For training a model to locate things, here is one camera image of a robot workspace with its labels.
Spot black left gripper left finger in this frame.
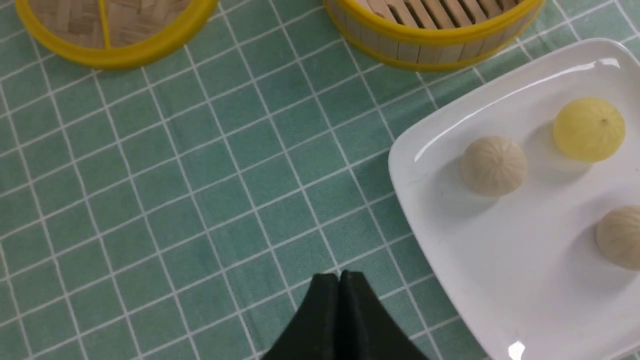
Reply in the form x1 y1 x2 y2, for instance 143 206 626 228
263 273 339 360

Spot yellow rimmed bamboo steamer basket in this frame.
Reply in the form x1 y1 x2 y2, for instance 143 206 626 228
323 0 546 72

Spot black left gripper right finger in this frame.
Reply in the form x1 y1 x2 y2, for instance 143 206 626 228
340 270 428 360

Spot white square plate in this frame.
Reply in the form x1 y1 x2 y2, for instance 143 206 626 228
388 38 640 360

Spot yellow steamed bun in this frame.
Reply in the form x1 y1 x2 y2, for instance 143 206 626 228
552 96 626 164

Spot yellow rimmed bamboo steamer lid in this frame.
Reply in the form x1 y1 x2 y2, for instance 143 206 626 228
14 0 218 70

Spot white steamed bun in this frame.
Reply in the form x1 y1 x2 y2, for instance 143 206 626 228
460 136 529 198
595 205 640 272

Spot green checkered tablecloth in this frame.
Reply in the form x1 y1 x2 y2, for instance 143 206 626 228
0 0 639 360

